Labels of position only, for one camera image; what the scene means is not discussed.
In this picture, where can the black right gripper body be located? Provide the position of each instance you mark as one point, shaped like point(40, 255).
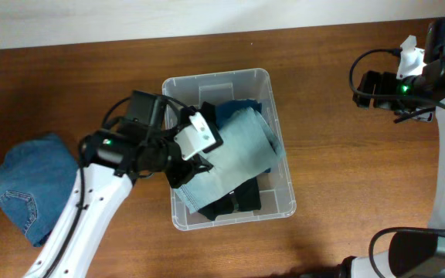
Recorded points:
point(387, 90)

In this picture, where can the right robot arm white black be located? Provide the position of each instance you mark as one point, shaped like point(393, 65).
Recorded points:
point(416, 91)

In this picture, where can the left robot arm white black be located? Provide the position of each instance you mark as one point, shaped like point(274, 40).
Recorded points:
point(157, 134)

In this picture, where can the dark blue folded jeans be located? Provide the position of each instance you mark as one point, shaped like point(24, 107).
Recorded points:
point(36, 180)

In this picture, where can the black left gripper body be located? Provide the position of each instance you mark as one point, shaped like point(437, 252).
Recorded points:
point(181, 169)

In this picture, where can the black garment with tape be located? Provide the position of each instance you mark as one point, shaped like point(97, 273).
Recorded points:
point(208, 111)

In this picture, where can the teal blue garment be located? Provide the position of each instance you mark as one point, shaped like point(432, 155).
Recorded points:
point(225, 110)

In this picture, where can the clear plastic storage bin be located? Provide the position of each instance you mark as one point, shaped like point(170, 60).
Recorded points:
point(276, 189)

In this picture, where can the light blue jeans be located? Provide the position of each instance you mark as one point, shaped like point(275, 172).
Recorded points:
point(249, 148)

